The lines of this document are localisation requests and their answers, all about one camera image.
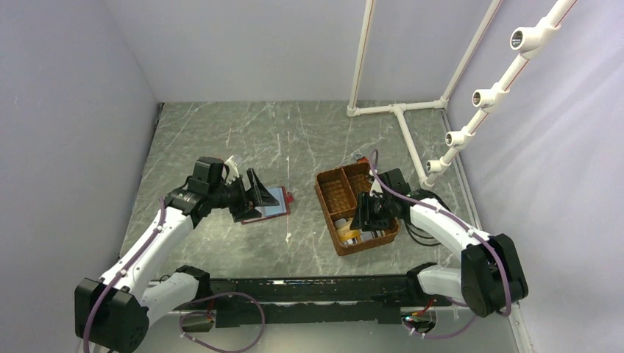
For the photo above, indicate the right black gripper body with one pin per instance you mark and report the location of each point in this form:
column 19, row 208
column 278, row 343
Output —
column 380, row 211

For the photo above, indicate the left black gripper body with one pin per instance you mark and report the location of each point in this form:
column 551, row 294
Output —
column 232, row 195

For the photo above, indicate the white card stack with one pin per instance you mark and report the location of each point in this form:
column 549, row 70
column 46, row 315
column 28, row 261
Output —
column 365, row 235

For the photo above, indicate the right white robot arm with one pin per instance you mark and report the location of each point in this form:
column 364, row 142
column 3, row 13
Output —
column 489, row 278

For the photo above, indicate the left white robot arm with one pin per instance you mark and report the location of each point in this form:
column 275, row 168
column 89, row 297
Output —
column 117, row 309

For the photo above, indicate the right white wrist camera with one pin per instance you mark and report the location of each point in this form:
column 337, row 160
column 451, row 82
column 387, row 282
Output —
column 376, row 189

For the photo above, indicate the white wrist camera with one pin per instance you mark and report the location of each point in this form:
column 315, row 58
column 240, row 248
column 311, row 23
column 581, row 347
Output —
column 376, row 189
column 231, row 168

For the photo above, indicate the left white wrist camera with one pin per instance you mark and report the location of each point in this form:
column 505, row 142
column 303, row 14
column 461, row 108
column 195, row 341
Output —
column 231, row 168

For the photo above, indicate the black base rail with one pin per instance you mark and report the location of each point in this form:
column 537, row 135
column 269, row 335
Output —
column 383, row 299

